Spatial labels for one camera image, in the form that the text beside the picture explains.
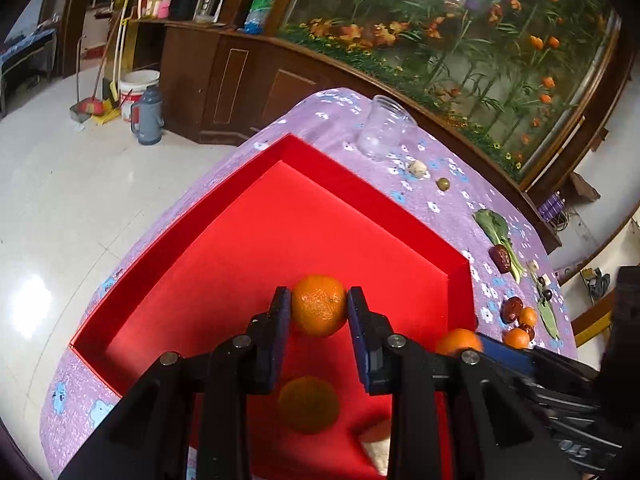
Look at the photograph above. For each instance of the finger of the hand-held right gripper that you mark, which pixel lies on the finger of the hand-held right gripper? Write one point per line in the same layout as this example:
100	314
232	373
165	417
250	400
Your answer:
505	352
565	410

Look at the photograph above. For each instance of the green leaf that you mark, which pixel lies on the green leaf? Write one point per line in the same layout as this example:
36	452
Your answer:
550	322

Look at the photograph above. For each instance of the green olive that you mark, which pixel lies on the green olive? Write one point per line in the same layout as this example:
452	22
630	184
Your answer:
443	184

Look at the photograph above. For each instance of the green water bottle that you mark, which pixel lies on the green water bottle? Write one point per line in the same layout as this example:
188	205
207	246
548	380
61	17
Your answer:
259	10

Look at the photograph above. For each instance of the wooden cabinet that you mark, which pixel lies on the wooden cabinet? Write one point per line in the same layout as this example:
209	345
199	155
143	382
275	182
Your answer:
240	75

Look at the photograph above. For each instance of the small orange mandarin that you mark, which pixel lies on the small orange mandarin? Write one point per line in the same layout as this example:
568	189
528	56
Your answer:
528	316
515	340

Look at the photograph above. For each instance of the green bok choy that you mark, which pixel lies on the green bok choy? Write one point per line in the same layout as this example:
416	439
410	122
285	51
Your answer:
492	225

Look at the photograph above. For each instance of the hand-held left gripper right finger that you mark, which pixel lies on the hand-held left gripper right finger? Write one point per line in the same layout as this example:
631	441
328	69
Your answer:
357	330

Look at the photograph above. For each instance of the small red date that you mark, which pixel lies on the small red date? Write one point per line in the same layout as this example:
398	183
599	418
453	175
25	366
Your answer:
529	332

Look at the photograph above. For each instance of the red shallow box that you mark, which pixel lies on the red shallow box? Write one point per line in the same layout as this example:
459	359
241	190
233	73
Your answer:
250	240

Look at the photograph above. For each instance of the large red date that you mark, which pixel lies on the large red date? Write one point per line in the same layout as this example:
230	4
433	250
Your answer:
512	309
501	259

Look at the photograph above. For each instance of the grey thermos flask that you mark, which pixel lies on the grey thermos flask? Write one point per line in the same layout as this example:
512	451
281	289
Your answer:
148	117

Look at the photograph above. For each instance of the table with blue cloth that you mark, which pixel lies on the table with blue cloth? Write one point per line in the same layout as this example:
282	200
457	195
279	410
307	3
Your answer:
25	55

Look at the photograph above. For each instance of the clear glass jar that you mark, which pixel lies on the clear glass jar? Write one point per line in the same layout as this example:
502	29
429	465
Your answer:
382	130

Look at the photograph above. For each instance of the small white vegetable piece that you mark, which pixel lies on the small white vegetable piece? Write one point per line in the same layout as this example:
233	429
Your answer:
418	168

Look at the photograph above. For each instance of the black jug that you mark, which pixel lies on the black jug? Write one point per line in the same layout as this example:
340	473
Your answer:
183	2

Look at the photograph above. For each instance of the beige taro chunk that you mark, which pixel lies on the beige taro chunk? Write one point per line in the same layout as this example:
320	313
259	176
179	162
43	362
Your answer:
379	445

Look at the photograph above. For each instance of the dull yellowish mandarin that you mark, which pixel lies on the dull yellowish mandarin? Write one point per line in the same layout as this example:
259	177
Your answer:
307	405

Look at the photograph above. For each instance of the large orange mandarin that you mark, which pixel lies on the large orange mandarin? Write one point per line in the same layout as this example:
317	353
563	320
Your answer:
319	305

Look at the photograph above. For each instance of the white plastic bucket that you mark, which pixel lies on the white plastic bucket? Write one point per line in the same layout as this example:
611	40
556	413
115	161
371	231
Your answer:
137	85

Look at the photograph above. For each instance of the red broom and dustpan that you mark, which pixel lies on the red broom and dustpan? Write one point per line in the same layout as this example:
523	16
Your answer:
90	107

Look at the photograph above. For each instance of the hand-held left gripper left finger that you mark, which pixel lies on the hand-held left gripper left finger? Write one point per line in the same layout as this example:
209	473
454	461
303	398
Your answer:
283	317

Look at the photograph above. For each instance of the purple floral tablecloth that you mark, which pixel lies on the purple floral tablecloth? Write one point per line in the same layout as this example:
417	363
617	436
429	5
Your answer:
345	115

